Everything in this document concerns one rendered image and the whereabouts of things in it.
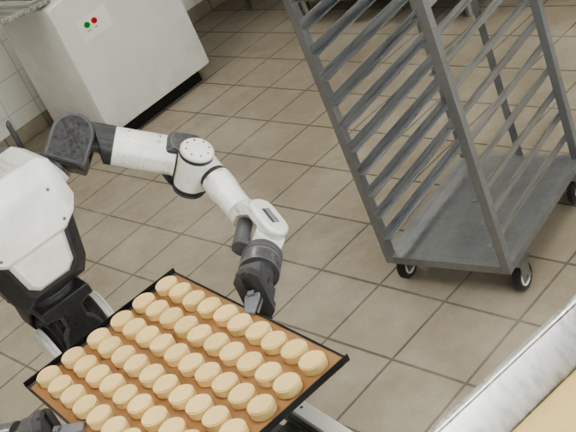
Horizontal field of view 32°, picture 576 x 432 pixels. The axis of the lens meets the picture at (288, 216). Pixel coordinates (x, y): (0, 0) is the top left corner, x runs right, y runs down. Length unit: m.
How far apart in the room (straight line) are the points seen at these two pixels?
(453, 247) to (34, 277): 1.65
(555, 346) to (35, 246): 1.31
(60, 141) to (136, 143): 0.17
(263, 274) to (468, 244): 1.50
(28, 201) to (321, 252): 1.97
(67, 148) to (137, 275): 2.18
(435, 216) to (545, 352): 2.46
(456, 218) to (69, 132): 1.72
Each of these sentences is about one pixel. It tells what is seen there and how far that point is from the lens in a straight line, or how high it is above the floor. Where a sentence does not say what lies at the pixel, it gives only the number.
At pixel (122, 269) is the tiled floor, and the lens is 4.50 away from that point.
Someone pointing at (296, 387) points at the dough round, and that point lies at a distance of 1.73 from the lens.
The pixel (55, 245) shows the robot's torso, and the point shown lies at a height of 1.15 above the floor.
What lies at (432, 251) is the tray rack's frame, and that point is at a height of 0.15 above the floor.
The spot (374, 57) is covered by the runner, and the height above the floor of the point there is 0.78.
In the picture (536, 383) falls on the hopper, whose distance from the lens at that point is 1.18.
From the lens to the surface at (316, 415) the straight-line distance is 1.84.
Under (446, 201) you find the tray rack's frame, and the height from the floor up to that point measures 0.15.
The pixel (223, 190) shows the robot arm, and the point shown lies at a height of 1.10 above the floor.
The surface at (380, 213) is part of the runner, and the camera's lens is 3.42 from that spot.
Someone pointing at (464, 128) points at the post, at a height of 0.68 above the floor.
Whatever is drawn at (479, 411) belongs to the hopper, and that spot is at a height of 1.30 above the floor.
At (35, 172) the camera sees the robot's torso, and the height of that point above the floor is 1.31.
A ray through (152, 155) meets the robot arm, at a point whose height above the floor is 1.21.
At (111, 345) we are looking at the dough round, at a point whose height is 1.02.
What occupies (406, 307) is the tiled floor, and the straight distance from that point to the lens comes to 3.50.
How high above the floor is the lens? 2.08
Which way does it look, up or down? 29 degrees down
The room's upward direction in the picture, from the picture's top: 24 degrees counter-clockwise
